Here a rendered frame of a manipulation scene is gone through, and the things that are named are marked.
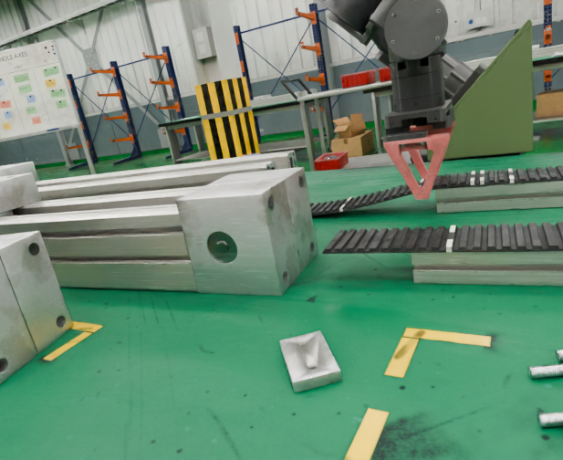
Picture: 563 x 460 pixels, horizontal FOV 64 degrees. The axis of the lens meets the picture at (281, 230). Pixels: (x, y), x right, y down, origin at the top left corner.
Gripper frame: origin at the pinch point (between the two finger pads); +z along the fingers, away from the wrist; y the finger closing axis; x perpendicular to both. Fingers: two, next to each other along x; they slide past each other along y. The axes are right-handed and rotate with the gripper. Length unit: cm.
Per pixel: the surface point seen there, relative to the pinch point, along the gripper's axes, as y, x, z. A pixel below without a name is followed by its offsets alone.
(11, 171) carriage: -1, -76, -8
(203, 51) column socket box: -277, -201, -55
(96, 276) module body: 23.8, -32.0, 1.6
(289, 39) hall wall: -778, -325, -100
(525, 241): 20.4, 9.5, -0.1
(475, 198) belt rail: 1.3, 5.6, 1.9
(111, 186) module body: 4.8, -45.8, -4.5
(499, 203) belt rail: 1.9, 8.0, 2.4
